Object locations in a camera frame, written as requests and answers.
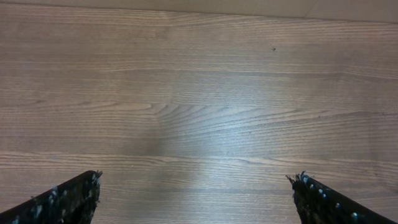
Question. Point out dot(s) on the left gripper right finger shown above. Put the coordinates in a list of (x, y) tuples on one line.
[(317, 203)]

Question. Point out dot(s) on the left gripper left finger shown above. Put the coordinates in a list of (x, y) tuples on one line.
[(72, 202)]

